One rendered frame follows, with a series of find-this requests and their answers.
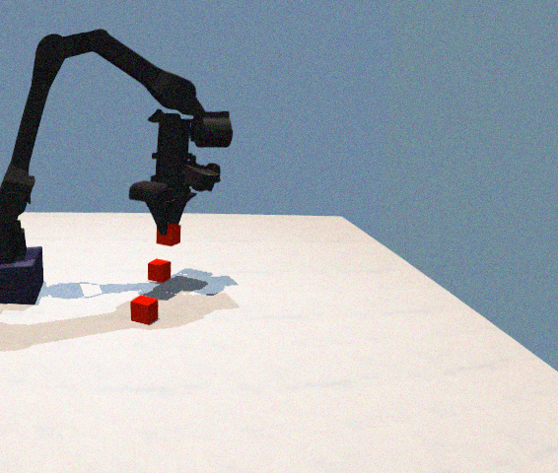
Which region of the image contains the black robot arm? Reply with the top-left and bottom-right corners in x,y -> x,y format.
0,29 -> 233,263

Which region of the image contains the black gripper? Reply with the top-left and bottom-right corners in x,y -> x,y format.
129,147 -> 196,236

